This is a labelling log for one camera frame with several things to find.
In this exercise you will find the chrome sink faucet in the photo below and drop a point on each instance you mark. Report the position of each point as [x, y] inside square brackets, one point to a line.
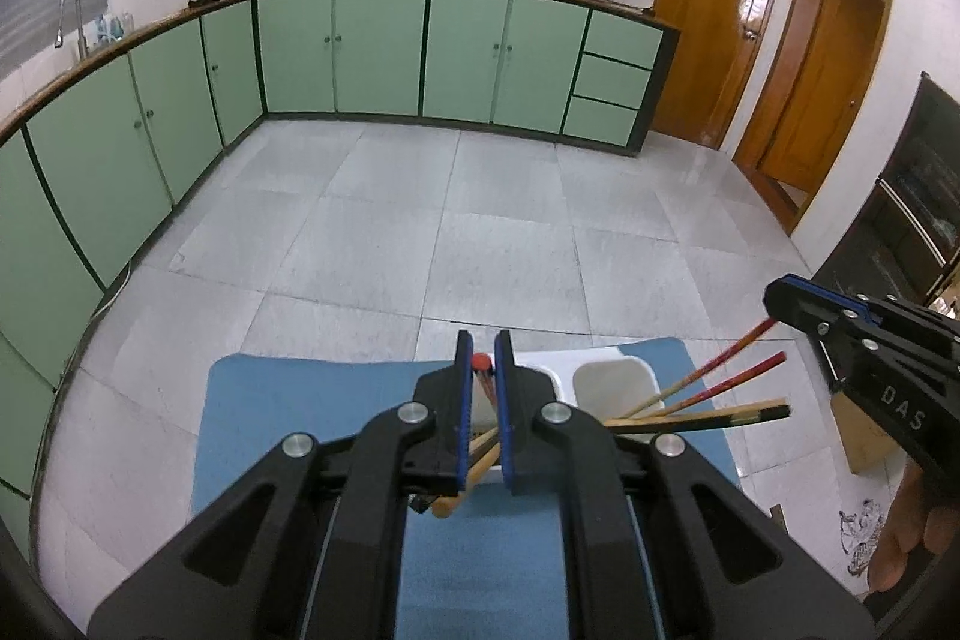
[71, 14]

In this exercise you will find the white plastic utensil holder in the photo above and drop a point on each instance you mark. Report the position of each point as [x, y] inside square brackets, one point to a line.
[607, 385]

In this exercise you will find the dish soap bottles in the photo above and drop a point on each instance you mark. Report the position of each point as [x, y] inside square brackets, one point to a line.
[112, 27]

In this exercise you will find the dark wooden chopstick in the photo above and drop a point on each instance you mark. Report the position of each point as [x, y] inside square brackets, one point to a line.
[754, 418]

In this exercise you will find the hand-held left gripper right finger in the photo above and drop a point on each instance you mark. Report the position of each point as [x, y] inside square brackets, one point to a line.
[504, 415]

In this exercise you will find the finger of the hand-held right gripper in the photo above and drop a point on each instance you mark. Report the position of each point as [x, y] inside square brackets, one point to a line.
[844, 299]
[806, 308]

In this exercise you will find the red capped wooden chopstick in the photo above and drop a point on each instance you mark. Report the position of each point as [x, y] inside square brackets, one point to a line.
[481, 361]

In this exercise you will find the closed wooden door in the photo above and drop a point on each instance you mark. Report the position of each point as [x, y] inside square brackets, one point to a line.
[712, 10]

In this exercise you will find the black glass cabinet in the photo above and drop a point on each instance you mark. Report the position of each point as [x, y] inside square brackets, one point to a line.
[911, 205]

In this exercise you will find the green lower kitchen cabinets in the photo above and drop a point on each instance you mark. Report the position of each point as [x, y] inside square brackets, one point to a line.
[300, 55]

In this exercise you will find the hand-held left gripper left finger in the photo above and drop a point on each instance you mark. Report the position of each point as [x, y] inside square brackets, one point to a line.
[463, 415]

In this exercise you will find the wooden door with frame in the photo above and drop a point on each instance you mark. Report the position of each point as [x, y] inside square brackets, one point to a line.
[817, 78]

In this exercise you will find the cardboard box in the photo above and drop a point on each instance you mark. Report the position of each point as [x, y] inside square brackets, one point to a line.
[862, 434]

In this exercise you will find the person's right hand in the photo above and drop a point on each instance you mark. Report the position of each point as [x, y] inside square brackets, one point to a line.
[911, 535]

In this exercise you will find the blue mat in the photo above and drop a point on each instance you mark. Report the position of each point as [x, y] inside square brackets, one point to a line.
[300, 415]

